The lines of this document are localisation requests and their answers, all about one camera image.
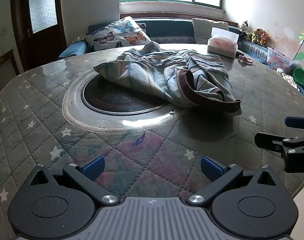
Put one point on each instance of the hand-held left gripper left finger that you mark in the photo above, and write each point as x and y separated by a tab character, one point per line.
94	167

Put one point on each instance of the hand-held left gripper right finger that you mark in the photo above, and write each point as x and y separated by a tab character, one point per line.
210	167

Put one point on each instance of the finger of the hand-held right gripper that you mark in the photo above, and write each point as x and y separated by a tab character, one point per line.
297	122
269	141

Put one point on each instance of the striped blue grey shirt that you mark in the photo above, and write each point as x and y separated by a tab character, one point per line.
152	72

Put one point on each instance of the white cloth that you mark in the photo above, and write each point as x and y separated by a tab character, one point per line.
288	78

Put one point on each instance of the green plastic bowl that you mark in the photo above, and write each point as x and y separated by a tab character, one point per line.
301	76

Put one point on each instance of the clear plastic storage box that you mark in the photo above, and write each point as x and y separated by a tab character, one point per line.
278	60

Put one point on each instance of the round black cooktop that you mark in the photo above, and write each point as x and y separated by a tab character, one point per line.
117	100

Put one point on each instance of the pink plush toy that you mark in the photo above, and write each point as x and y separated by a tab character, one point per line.
245	60

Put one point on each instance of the orange plush toy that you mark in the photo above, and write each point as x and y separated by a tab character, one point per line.
264	38

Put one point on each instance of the yellow plush toy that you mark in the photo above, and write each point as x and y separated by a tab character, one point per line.
256	36

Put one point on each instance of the tissue box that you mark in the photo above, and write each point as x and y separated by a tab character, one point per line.
222	46

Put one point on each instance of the black white plush toy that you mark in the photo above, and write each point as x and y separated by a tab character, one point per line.
244	28

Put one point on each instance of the white pillow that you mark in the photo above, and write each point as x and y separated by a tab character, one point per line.
202	31

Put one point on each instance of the butterfly print pillow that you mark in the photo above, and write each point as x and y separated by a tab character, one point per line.
117	36

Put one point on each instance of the dark wooden door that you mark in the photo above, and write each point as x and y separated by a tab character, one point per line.
41	42

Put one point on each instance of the blue sofa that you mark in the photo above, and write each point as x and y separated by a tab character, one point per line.
167	28

